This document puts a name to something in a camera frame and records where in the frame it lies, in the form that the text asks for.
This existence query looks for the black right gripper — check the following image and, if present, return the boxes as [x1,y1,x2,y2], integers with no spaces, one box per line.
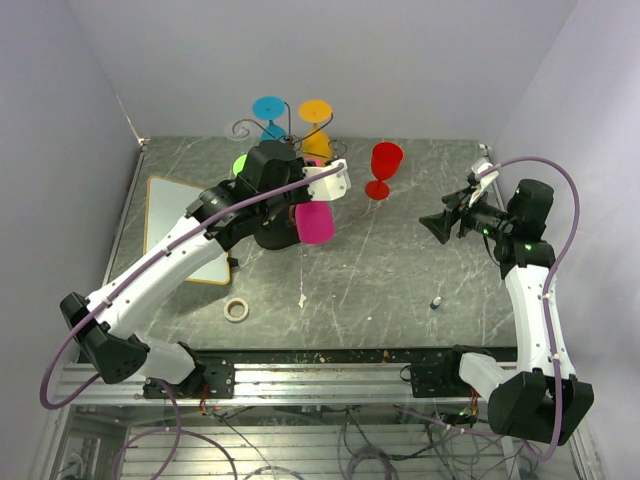
[420,185,515,243]

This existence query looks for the red plastic wine glass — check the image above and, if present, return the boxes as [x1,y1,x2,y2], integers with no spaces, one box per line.
[365,142,404,201]

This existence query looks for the pink plastic wine glass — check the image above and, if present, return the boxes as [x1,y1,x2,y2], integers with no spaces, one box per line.
[294,157,335,246]

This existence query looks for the orange plastic wine glass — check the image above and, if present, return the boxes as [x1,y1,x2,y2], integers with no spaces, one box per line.
[298,99,333,161]

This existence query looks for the blue plastic wine glass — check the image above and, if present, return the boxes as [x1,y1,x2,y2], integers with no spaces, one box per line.
[252,96,287,142]

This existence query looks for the green plastic wine glass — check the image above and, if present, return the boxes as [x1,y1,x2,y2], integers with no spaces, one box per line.
[232,154,247,177]

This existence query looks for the clear wine glass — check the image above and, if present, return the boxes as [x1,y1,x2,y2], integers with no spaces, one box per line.
[223,119,253,143]

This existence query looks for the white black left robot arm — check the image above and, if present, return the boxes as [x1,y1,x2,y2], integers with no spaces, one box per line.
[60,140,312,397]

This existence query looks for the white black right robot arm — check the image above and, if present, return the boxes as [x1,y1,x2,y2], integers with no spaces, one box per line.
[419,179,594,446]

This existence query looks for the small blue-capped bottle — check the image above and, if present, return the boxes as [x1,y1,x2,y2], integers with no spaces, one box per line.
[430,296,442,310]

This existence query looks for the masking tape roll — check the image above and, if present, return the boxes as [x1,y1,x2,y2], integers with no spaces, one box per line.
[223,298,250,323]

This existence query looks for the yellow-framed whiteboard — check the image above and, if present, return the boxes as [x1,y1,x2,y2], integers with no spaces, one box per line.
[143,176,232,286]

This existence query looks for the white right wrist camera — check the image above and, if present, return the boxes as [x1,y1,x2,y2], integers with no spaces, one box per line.
[468,157,499,207]

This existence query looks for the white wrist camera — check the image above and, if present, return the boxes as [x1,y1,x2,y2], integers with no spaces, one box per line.
[303,159,351,202]
[468,157,499,207]

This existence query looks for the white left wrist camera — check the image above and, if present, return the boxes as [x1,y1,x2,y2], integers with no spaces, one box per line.
[303,159,351,202]

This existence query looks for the copper wire wine glass rack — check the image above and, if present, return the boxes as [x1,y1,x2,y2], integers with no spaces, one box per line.
[228,101,347,250]

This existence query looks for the aluminium mounting rail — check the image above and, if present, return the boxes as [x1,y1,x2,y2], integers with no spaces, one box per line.
[49,351,472,407]

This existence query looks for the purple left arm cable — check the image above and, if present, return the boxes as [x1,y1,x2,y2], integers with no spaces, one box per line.
[38,159,349,480]

